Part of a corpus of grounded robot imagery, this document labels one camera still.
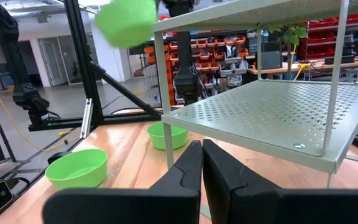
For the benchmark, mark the black aluminium table frame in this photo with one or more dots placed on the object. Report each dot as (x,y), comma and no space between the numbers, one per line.
(82,62)

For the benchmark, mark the green potted plant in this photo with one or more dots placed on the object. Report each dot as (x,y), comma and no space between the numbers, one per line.
(294,34)

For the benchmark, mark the red bin rack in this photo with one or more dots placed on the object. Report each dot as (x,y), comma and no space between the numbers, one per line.
(322,37)

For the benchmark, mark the wooden workbench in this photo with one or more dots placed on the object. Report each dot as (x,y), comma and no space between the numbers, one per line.
(319,65)

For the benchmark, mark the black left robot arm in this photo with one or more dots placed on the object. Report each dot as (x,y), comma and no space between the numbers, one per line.
(186,84)

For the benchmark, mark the glass double door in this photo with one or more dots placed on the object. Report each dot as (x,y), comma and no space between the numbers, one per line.
(53,62)

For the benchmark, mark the silver aluminium bar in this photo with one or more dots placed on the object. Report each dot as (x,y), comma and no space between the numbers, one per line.
(86,118)

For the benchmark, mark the orange bin shelving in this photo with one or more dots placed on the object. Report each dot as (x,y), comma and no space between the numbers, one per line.
(216,46)

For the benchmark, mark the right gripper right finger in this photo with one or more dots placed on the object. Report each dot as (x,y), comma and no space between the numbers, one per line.
(291,208)

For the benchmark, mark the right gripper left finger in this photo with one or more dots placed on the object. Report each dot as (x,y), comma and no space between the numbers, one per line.
(135,208)

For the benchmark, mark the green plastic bowl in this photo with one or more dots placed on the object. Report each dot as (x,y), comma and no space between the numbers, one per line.
(180,140)
(76,174)
(126,21)

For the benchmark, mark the pale green perforated shelf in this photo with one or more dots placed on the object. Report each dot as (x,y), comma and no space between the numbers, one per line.
(259,118)

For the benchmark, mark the black computer box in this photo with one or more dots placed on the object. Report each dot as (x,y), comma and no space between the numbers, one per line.
(272,56)

